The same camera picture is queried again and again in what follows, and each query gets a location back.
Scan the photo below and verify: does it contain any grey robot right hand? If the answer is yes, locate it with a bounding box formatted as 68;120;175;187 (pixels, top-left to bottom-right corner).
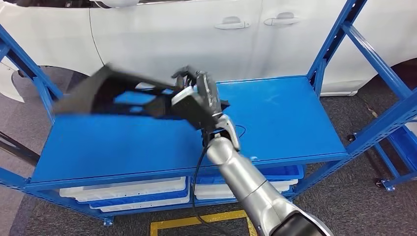
172;65;230;116

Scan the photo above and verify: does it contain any black plastic panel part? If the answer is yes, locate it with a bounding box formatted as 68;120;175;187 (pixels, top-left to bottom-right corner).
52;63;230;121

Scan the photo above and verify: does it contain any blue metal shelf rack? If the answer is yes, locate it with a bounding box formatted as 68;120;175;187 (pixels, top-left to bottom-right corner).
0;0;417;227

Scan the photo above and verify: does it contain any white car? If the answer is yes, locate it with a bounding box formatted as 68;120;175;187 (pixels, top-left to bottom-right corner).
0;0;417;103

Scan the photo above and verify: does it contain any white plastic bin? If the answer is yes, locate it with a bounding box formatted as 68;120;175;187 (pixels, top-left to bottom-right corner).
97;197;192;213
195;190;290;200
60;177;190;203
194;179;298;196

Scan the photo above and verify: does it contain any black metal bar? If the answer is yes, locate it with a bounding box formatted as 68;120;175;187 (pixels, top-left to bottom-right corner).
0;131;41;167

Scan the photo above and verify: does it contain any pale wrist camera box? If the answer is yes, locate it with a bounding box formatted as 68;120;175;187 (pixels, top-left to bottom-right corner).
171;86;219;132

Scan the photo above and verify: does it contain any thin black wire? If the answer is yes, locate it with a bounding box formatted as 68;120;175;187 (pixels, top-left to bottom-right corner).
226;124;247;141

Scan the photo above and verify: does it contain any black camera cable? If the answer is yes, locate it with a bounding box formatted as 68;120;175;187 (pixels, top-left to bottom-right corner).
191;130;217;230

